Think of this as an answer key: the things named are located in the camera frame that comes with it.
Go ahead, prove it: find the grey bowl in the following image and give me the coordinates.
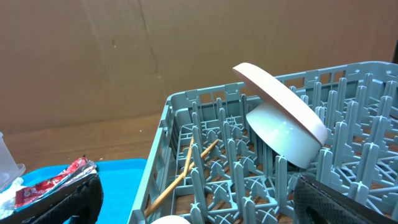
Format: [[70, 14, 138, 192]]
[[246, 103, 321, 169]]

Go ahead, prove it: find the grey dishwasher rack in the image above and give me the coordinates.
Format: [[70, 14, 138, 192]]
[[129, 62, 397, 223]]

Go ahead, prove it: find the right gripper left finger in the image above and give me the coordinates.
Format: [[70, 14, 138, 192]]
[[1, 174, 103, 224]]

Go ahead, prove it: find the white cup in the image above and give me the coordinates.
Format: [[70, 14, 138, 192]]
[[151, 215, 190, 224]]

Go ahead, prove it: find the white round plate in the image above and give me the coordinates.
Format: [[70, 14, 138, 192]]
[[233, 62, 328, 145]]

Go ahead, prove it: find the wooden chopstick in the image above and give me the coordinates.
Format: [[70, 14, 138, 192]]
[[143, 139, 220, 218], [182, 138, 194, 177]]

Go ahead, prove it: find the clear plastic bin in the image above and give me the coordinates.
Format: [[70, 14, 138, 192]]
[[0, 133, 25, 191]]

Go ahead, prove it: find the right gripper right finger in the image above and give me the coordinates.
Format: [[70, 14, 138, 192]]
[[294, 175, 397, 224]]

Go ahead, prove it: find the red snack wrapper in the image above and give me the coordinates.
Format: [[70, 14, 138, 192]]
[[14, 156, 97, 208]]

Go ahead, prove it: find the crumpled white napkin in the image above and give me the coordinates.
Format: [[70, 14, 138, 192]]
[[0, 177, 24, 219]]

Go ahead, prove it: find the teal serving tray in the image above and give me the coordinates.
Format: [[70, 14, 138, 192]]
[[14, 159, 146, 224]]

